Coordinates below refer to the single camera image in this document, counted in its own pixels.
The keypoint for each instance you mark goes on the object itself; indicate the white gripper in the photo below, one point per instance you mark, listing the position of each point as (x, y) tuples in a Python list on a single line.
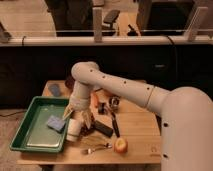
[(80, 100)]

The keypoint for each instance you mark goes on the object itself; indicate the black rectangular block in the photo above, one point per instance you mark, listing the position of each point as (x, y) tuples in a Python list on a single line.
[(104, 129)]

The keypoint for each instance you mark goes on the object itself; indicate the blue sponge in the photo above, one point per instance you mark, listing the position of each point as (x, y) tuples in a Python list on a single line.
[(55, 123)]

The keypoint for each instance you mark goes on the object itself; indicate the small dark clip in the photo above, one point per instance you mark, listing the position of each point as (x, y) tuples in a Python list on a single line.
[(101, 108)]

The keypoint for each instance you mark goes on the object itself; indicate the white paper cup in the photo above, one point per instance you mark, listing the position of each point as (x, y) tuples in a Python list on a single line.
[(74, 129)]

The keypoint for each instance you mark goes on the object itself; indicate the green plastic tray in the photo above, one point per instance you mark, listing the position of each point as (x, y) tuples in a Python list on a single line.
[(33, 134)]

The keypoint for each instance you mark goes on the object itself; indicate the black office chair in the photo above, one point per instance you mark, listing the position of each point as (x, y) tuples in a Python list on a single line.
[(109, 20)]

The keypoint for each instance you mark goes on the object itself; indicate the dark red bowl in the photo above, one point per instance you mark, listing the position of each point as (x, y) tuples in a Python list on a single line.
[(69, 82)]

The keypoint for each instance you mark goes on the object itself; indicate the blue grey object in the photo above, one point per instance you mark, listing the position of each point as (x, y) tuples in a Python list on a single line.
[(55, 90)]

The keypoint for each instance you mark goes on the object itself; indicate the orange apple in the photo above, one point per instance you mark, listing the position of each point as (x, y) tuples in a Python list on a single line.
[(121, 145)]

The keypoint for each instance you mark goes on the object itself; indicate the silver fork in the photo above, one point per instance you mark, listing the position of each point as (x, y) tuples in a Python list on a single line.
[(99, 147)]

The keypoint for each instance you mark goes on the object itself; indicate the black handled knife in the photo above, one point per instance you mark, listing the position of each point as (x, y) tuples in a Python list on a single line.
[(115, 125)]

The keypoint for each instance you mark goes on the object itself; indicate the small metal cup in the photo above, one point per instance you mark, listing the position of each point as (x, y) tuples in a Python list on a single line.
[(114, 102)]

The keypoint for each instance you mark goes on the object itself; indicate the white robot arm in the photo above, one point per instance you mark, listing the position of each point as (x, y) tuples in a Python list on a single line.
[(186, 113)]

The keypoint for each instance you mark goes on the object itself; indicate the dark red grapes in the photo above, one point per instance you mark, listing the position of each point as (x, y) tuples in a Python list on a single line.
[(85, 131)]

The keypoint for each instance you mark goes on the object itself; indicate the orange carrot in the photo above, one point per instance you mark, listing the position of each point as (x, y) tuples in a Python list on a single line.
[(95, 99)]

